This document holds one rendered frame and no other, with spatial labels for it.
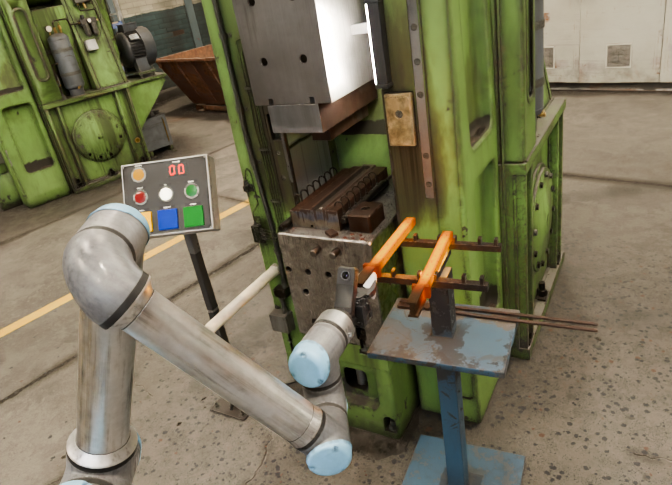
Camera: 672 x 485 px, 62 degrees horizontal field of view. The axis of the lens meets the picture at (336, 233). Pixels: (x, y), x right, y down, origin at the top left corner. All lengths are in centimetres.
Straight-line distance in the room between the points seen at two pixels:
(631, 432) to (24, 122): 573
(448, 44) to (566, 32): 529
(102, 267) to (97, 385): 35
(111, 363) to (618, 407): 197
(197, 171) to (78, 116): 440
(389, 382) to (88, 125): 493
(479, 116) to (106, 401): 155
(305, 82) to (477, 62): 65
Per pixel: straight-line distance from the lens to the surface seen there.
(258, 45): 187
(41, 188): 649
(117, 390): 129
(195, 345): 102
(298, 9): 177
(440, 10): 174
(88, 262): 100
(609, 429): 249
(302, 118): 185
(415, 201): 193
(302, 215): 201
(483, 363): 163
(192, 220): 210
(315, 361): 118
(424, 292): 145
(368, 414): 237
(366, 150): 234
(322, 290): 205
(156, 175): 219
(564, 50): 704
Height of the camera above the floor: 176
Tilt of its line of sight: 26 degrees down
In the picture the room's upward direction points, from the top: 10 degrees counter-clockwise
